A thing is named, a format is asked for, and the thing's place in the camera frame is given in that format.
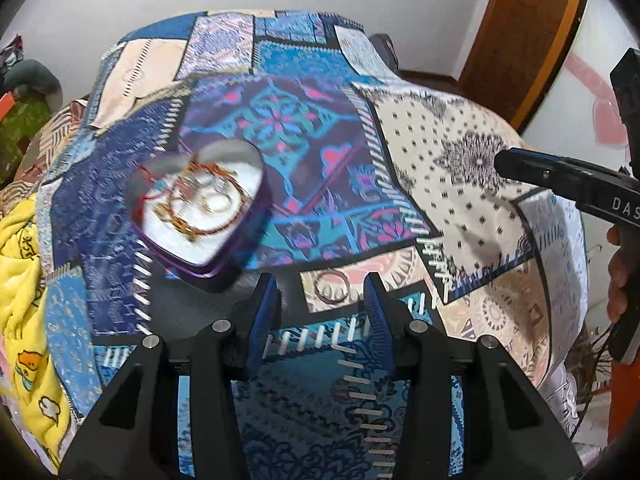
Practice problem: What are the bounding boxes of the grey cushion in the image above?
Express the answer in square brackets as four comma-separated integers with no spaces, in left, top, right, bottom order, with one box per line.
[2,58,64,107]

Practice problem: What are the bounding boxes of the red and gold bracelets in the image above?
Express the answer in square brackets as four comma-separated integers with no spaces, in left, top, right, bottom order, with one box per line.
[166,169,242,237]

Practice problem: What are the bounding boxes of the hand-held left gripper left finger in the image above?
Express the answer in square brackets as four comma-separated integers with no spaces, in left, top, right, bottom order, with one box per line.
[59,273,280,480]

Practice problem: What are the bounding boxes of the silver ring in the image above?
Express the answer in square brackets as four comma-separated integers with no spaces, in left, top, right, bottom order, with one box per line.
[313,269,349,304]

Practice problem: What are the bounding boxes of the purple heart-shaped tin box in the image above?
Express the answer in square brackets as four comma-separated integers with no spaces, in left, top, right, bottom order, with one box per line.
[125,140,274,294]

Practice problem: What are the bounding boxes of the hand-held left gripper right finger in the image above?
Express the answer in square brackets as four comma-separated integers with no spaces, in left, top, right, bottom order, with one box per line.
[363,271,585,480]

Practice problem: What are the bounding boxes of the green patterned box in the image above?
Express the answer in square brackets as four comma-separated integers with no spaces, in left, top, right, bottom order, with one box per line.
[0,95,52,187]

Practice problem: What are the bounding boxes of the pile of clothes and bags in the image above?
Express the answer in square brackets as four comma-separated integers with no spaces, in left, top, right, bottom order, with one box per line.
[0,35,24,69]

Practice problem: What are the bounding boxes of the gold ring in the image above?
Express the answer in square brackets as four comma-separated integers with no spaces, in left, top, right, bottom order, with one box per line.
[200,190,234,214]

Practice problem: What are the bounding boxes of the striped bedsheet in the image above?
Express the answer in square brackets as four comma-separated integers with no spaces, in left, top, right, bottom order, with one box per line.
[14,100,92,197]

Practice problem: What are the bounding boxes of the tangle of thin brown wires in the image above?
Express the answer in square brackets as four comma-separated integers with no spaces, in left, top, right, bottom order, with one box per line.
[569,244,617,413]

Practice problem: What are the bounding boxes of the yellow fleece blanket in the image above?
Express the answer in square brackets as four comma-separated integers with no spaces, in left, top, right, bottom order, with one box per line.
[0,191,82,477]

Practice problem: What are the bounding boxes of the blue patchwork blanket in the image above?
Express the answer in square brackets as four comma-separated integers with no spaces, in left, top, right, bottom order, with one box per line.
[36,7,590,480]

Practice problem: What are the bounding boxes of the grey bag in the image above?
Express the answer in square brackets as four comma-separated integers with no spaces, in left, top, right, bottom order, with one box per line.
[367,33,402,72]

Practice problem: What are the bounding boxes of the orange garment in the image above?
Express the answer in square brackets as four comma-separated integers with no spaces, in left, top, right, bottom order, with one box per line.
[607,359,640,442]

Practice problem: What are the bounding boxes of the person's right hand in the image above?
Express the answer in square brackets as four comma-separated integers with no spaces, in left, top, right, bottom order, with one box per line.
[606,224,632,322]

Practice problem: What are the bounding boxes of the brown wooden door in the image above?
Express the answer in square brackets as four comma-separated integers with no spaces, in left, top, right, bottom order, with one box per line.
[457,0,594,132]

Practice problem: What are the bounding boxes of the red string bracelet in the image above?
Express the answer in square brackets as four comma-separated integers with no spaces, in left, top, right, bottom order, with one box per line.
[136,159,202,203]

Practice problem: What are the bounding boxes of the gold chain bracelet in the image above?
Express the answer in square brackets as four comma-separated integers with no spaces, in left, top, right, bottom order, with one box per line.
[154,204,197,242]

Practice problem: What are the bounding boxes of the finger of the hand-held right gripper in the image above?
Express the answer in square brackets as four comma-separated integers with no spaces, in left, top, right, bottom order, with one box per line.
[494,147,583,208]

